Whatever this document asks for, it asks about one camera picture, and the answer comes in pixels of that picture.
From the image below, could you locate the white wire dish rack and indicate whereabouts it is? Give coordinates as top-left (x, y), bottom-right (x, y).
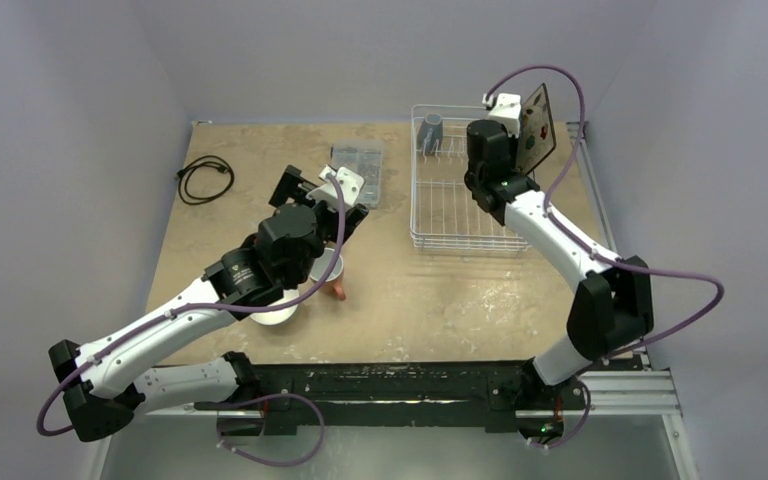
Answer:
top-left (410, 104), bottom-right (529, 255)

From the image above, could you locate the white bowl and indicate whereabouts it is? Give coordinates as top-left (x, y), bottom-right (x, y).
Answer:
top-left (249, 289), bottom-right (300, 326)

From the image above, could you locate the pink flowered mug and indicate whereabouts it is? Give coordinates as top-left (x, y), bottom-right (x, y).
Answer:
top-left (309, 247), bottom-right (347, 301)

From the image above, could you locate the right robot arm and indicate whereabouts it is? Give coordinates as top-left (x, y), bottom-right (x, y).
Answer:
top-left (464, 120), bottom-right (654, 407)

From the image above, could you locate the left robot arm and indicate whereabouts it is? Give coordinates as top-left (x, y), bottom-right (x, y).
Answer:
top-left (36, 165), bottom-right (369, 442)

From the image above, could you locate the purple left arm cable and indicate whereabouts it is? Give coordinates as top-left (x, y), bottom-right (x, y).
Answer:
top-left (36, 173), bottom-right (348, 468)

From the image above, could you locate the clear plastic screw box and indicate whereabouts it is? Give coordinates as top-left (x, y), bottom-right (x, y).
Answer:
top-left (330, 138), bottom-right (385, 209)

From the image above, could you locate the black table edge rail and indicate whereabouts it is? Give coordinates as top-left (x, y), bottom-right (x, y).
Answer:
top-left (95, 360), bottom-right (683, 439)

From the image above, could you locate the square floral plate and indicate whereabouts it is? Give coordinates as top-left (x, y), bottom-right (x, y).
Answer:
top-left (516, 83), bottom-right (557, 175)

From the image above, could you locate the black coiled cable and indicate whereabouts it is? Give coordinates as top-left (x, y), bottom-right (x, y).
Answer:
top-left (175, 154), bottom-right (236, 207)

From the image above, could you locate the grey printed mug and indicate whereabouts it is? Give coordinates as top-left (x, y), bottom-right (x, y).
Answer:
top-left (416, 113), bottom-right (444, 156)

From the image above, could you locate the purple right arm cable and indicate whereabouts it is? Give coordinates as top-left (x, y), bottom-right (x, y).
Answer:
top-left (486, 64), bottom-right (725, 452)

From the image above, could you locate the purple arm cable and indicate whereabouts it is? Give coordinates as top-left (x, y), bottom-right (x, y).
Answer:
top-left (36, 173), bottom-right (348, 468)
top-left (486, 64), bottom-right (725, 452)

